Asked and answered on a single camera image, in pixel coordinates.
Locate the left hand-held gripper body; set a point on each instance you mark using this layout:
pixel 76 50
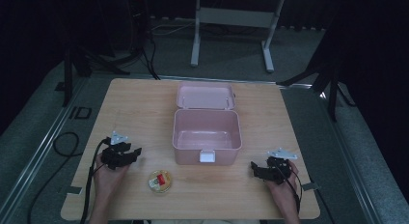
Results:
pixel 115 156

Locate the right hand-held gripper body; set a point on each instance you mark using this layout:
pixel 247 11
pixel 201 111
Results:
pixel 278 167

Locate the person's left hand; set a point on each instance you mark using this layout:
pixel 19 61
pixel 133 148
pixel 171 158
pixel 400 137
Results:
pixel 111 179

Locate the person's right hand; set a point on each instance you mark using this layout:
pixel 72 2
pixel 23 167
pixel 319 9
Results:
pixel 284 191

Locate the grey tape piece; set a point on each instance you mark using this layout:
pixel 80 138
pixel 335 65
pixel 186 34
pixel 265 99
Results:
pixel 74 190
pixel 310 186

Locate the pink plastic box with lid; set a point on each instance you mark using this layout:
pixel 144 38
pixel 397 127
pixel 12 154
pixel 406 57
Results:
pixel 206 130

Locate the black tripod stand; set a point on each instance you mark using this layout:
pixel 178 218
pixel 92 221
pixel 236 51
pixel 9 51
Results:
pixel 331 89
pixel 69 76

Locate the black computer tower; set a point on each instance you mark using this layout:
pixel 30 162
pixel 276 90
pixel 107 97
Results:
pixel 138 18

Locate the white desk frame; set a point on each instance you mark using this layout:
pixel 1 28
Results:
pixel 238 17

